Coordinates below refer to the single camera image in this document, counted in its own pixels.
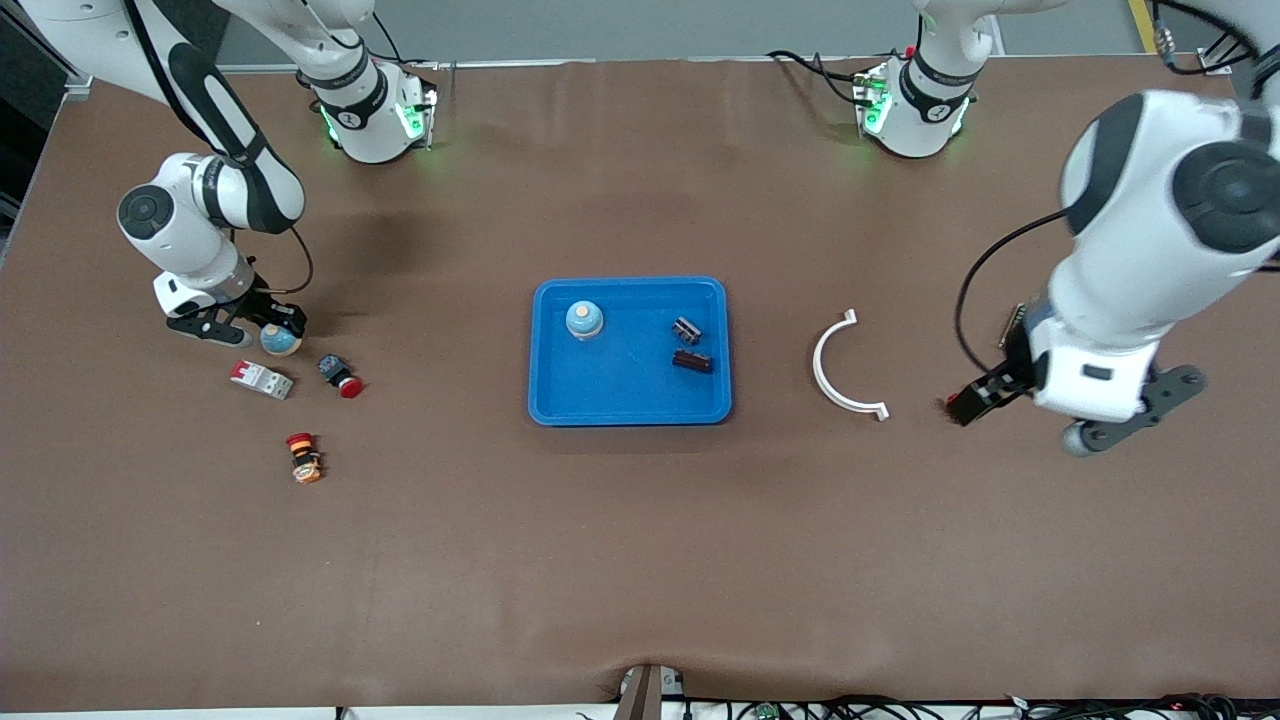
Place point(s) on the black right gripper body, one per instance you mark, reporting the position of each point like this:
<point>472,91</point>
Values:
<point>262,305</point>

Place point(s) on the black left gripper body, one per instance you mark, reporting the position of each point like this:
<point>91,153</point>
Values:
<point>1012,378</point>

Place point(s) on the blue dome bell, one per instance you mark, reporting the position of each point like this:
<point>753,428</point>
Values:
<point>585,320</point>
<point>280,343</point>

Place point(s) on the long dark electrolytic capacitor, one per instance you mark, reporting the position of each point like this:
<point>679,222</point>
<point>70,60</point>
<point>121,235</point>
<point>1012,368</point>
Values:
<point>692,361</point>

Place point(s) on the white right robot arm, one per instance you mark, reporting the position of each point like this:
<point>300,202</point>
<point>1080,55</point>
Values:
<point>190,220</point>

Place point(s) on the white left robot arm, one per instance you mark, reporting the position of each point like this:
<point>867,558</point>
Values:
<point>1130,250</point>

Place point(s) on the blue plastic tray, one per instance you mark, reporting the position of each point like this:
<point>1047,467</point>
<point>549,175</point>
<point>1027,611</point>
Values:
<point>620,390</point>

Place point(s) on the white red circuit breaker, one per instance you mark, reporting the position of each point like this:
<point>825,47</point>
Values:
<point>262,380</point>

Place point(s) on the metal mesh power supply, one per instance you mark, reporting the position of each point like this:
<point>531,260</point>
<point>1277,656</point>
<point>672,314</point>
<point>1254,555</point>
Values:
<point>1015,325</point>

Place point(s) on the red push button black body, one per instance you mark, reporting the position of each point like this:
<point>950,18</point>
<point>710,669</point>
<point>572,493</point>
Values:
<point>333,366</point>

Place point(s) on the brown table mat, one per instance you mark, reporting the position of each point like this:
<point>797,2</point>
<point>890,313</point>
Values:
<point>640,550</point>

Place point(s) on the black right camera bracket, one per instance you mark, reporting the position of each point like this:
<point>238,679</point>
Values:
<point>205,328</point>

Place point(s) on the black camera bracket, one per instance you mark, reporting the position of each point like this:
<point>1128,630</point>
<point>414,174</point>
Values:
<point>1170,390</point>
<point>205,328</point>

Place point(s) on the red yellow black button switch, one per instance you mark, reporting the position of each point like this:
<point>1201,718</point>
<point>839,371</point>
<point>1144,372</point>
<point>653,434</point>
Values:
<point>303,458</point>

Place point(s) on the black left camera bracket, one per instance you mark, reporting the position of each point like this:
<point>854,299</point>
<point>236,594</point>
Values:
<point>1170,390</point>

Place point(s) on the white curved plastic bracket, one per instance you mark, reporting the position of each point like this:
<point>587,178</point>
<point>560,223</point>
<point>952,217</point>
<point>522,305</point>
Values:
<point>818,365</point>

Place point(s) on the aluminium frame profile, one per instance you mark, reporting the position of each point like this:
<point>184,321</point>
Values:
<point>1222,66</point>
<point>82,88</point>

